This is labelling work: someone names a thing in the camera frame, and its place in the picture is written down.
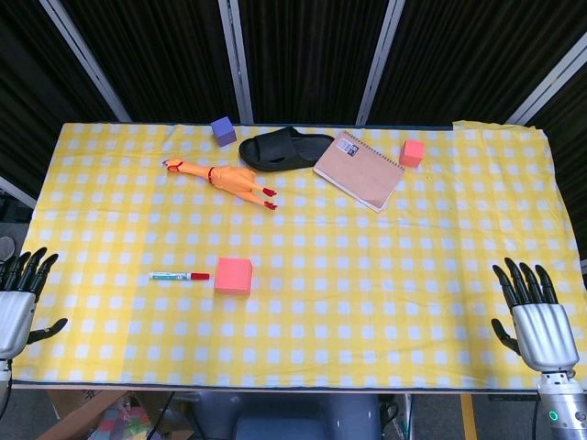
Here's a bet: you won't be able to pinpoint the orange rubber chicken toy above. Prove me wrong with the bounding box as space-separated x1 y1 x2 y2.
161 158 279 212

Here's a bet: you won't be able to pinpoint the small pink foam cube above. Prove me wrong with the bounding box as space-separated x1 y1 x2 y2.
398 139 426 168

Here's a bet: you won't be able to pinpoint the colourful foam mat pieces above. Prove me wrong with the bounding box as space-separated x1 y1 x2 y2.
94 398 152 440

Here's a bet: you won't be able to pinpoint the black slide slipper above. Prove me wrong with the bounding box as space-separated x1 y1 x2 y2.
238 126 336 172

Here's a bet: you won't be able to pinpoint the white marker pen red cap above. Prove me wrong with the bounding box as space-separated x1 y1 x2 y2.
149 270 211 281

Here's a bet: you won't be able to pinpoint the brown cardboard box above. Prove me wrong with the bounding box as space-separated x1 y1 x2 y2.
45 389 134 440

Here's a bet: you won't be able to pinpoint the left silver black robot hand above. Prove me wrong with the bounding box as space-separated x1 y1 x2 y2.
0 247 69 363

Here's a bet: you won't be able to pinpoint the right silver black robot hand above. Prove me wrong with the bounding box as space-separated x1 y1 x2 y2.
490 257 580 372

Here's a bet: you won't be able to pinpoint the yellow white checkered tablecloth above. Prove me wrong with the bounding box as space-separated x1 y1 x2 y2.
11 119 587 391

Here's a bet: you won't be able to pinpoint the brown spiral notebook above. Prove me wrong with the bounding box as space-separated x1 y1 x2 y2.
313 130 406 214

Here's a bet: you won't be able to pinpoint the yellow floor tape strip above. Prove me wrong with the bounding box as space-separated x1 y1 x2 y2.
460 393 478 440

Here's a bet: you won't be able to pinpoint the aluminium partition post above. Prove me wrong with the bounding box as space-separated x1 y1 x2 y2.
505 34 587 126
355 0 407 126
39 0 134 123
217 0 255 124
0 176 38 210

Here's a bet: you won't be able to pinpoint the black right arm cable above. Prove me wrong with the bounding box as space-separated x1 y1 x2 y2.
530 397 543 440

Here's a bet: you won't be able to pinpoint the large pink foam cube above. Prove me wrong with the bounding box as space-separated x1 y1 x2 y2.
214 257 254 296

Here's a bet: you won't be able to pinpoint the purple foam cube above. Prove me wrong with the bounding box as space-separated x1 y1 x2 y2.
210 116 238 148

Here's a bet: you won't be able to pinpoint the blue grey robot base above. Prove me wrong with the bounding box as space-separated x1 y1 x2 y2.
190 391 384 440

